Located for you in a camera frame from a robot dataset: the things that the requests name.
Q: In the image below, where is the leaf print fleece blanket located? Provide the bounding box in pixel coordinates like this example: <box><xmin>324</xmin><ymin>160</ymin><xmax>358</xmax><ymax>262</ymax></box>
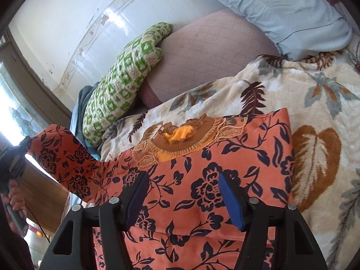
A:
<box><xmin>100</xmin><ymin>52</ymin><xmax>360</xmax><ymax>270</ymax></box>

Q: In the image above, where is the person's left hand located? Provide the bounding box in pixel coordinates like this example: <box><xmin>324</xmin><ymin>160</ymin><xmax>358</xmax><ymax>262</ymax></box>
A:
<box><xmin>0</xmin><ymin>180</ymin><xmax>28</xmax><ymax>232</ymax></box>

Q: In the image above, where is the pink quilted bed sheet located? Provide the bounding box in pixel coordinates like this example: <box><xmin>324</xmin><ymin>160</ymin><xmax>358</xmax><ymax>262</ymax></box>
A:
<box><xmin>141</xmin><ymin>8</ymin><xmax>280</xmax><ymax>109</ymax></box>

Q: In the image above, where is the light blue knit cardigan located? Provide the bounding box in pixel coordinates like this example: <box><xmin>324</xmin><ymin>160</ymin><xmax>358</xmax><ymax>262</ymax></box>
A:
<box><xmin>69</xmin><ymin>81</ymin><xmax>102</xmax><ymax>161</ymax></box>

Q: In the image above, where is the green checked pillow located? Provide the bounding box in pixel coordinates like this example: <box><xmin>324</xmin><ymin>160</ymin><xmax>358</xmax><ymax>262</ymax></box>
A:
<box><xmin>82</xmin><ymin>22</ymin><xmax>173</xmax><ymax>148</ymax></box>

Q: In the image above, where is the orange floral garment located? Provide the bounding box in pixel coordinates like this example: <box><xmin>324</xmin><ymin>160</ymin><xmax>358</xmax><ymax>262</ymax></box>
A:
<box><xmin>28</xmin><ymin>108</ymin><xmax>296</xmax><ymax>270</ymax></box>

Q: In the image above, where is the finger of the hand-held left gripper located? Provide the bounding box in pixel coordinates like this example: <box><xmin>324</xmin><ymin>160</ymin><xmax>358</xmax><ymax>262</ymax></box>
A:
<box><xmin>16</xmin><ymin>135</ymin><xmax>32</xmax><ymax>155</ymax></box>

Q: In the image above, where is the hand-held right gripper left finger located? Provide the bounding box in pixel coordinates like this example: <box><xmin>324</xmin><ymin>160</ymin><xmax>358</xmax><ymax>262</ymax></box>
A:
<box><xmin>39</xmin><ymin>171</ymin><xmax>150</xmax><ymax>270</ymax></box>

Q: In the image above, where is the light blue pillow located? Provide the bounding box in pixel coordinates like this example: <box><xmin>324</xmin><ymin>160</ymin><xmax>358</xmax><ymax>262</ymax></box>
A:
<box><xmin>182</xmin><ymin>0</ymin><xmax>353</xmax><ymax>61</ymax></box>

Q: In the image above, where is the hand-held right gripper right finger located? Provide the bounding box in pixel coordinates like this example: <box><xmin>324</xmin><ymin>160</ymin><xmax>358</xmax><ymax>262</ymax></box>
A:
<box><xmin>218</xmin><ymin>171</ymin><xmax>328</xmax><ymax>270</ymax></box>

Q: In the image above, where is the leaded glass window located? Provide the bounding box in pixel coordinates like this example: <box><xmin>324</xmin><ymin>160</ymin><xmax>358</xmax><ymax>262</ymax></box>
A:
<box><xmin>0</xmin><ymin>59</ymin><xmax>43</xmax><ymax>147</ymax></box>

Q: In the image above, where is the dark wooden window frame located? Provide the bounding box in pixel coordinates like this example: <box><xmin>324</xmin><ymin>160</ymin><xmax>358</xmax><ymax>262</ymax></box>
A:
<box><xmin>0</xmin><ymin>28</ymin><xmax>74</xmax><ymax>135</ymax></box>

